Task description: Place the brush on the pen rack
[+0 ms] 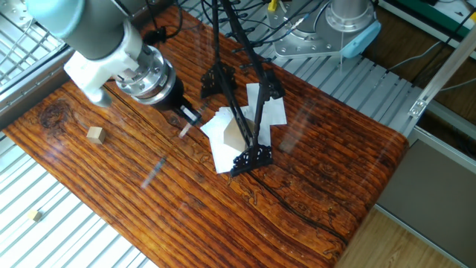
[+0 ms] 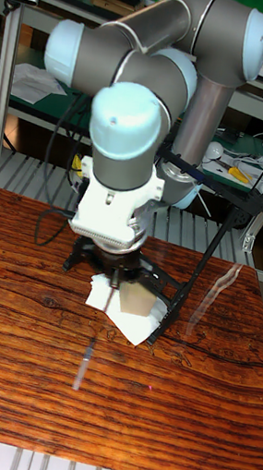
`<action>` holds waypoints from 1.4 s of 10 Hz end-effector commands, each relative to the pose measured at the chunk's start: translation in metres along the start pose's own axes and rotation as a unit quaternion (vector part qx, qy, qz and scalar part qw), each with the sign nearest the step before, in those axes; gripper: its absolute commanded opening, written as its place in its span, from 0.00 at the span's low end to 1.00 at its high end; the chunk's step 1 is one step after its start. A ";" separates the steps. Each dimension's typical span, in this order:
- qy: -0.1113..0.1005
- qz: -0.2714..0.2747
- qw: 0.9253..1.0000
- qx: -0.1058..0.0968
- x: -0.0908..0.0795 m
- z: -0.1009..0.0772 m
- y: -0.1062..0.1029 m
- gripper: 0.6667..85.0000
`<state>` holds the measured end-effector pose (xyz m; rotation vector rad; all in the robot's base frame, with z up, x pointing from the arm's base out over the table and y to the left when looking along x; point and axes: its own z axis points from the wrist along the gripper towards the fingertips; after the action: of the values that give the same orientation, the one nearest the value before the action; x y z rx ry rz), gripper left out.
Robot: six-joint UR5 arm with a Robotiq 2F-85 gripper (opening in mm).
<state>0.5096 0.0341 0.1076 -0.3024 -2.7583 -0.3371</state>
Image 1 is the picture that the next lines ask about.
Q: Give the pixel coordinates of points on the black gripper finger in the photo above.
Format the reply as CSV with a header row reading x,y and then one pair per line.
x,y
184,117
192,110

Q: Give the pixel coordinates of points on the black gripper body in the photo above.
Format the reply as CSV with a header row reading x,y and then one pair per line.
x,y
171,95

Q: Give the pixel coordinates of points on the thin calligraphy brush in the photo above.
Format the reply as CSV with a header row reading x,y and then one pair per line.
x,y
153,176

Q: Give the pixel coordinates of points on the grey robot base column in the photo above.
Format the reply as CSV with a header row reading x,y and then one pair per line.
x,y
352,11

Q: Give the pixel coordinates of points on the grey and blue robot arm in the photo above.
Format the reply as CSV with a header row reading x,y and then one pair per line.
x,y
74,22

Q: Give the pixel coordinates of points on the black metal pen rack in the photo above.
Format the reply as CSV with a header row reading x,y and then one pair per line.
x,y
247,123

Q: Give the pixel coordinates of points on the white paper sheet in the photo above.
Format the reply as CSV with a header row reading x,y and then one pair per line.
x,y
214,126
274,112
223,161

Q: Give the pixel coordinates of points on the large wooden block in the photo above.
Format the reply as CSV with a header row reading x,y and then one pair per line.
x,y
233,138

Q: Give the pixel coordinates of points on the small wooden cube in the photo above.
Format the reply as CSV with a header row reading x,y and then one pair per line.
x,y
94,135

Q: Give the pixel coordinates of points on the tiny yellow cube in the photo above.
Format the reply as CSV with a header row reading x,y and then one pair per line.
x,y
37,216

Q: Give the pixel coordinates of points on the green board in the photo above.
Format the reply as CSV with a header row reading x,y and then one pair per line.
x,y
457,11

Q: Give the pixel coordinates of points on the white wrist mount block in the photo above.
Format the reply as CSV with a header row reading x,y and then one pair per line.
x,y
89,71

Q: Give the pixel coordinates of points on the white aluminium frame post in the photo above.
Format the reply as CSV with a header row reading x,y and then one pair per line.
x,y
446,68

